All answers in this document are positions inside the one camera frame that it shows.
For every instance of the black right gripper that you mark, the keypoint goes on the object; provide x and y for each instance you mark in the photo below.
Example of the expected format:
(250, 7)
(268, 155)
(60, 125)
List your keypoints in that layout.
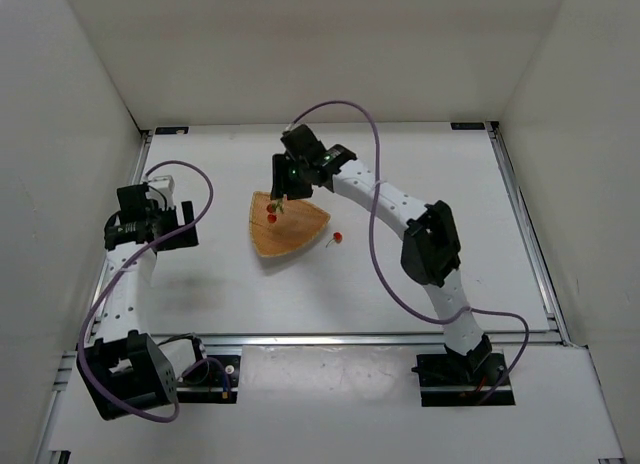
(288, 182)

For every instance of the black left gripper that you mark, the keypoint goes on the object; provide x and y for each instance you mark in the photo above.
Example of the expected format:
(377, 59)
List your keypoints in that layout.
(176, 224)

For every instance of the single red cherry with stem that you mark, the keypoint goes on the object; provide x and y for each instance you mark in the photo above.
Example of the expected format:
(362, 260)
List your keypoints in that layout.
(335, 239)

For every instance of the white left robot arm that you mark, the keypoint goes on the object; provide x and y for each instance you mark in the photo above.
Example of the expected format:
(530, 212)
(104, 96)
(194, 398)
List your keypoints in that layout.
(123, 363)

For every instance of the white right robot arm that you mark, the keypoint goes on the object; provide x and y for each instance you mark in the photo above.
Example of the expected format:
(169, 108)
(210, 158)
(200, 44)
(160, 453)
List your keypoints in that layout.
(430, 242)

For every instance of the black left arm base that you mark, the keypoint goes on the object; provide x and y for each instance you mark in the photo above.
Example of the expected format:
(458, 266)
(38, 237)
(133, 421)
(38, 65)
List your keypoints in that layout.
(202, 377)

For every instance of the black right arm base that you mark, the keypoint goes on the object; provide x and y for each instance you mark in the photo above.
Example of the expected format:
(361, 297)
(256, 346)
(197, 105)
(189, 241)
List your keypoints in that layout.
(441, 385)

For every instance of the triangular woven bamboo basket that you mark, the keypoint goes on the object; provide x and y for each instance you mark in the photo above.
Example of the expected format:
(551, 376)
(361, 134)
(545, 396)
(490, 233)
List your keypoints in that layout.
(300, 224)

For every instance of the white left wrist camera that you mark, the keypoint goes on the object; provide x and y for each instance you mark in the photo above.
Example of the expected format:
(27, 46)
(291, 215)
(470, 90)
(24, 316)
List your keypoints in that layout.
(163, 184)

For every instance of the left side aluminium rail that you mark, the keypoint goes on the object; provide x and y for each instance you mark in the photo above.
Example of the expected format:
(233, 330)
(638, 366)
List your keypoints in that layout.
(127, 266)

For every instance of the right side aluminium rail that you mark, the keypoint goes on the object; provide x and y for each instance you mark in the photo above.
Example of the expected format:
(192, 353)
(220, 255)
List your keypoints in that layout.
(528, 233)

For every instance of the aluminium table edge rail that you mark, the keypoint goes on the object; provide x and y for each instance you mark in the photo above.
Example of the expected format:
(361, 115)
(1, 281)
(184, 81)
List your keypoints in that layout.
(515, 338)

